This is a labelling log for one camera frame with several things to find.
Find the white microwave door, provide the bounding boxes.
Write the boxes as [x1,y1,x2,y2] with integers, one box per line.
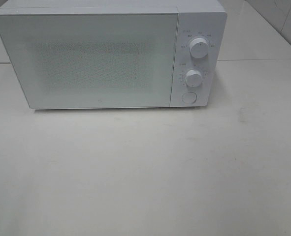
[0,14,178,109]

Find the white round knob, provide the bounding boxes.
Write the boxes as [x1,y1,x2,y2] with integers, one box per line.
[188,35,210,59]
[185,69,203,88]

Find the white round door button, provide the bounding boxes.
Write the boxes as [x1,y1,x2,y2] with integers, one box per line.
[182,91,197,104]

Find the white microwave oven body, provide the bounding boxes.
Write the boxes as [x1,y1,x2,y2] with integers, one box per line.
[0,0,227,109]

